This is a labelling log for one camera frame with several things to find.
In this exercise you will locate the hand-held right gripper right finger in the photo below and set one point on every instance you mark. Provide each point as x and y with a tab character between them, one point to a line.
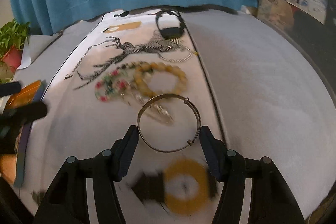
210	154

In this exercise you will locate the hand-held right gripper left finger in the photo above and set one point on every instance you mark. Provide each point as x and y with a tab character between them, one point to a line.
127	153

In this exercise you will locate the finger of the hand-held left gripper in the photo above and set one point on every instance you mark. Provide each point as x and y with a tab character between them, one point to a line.
29	111
9	88

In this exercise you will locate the gold metal tray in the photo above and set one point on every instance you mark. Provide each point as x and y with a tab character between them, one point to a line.
26	94

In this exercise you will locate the yellow dial wristwatch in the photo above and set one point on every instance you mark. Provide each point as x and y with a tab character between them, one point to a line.
183	166

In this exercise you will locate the silver bangle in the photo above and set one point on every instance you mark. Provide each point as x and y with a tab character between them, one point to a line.
187	101

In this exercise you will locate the potted plant with red pot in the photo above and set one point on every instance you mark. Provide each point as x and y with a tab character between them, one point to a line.
11	56

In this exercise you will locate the white deer printed cloth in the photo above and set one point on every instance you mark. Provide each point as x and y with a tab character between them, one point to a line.
86	113

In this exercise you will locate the grey tablecloth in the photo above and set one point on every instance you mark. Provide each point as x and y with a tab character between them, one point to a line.
262	82

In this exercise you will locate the brown paper tag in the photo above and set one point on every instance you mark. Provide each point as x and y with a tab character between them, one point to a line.
126	26

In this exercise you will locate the brown crumpled bag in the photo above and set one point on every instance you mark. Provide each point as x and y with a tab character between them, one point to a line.
275	7

